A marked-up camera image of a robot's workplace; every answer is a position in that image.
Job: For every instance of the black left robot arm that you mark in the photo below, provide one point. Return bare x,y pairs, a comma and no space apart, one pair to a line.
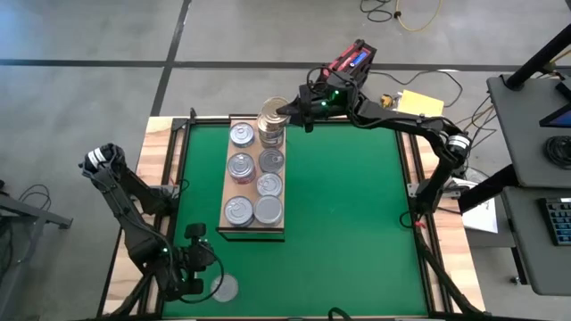
129,214

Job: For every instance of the white paper sheet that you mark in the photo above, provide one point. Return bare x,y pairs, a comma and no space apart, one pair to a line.
484,218

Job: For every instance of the yellow envelope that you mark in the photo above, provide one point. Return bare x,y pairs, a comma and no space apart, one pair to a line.
419,104

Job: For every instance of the yellow plug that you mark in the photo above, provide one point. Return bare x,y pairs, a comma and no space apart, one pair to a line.
386,101

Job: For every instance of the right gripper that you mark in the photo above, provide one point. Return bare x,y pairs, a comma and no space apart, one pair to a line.
332,96

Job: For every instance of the keypad with coloured keys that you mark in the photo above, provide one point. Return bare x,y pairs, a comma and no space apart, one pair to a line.
560,220

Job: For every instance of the red and black tool case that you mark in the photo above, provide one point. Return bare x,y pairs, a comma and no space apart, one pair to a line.
357,55

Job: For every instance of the grey metal stand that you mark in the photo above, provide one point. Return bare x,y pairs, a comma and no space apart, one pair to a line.
35,216

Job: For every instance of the black clamp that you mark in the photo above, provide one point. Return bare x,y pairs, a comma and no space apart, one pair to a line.
192,113

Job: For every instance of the wooden shelf black frame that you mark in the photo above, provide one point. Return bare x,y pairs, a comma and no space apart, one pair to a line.
250,189

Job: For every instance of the black pole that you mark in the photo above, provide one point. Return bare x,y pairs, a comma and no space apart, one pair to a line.
540,58

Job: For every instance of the grey keypad desk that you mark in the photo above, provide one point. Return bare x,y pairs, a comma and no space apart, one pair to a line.
535,267

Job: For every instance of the green-label silver-lid can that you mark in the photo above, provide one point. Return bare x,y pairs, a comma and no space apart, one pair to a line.
271,160

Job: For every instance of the tablet with blue screen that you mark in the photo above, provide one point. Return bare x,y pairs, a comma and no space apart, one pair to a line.
562,118

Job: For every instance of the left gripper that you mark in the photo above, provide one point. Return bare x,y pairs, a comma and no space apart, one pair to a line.
194,260

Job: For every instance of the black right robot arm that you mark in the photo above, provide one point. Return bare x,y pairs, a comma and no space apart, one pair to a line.
401,120

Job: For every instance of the white bracket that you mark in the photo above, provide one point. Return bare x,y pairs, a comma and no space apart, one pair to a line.
412,189

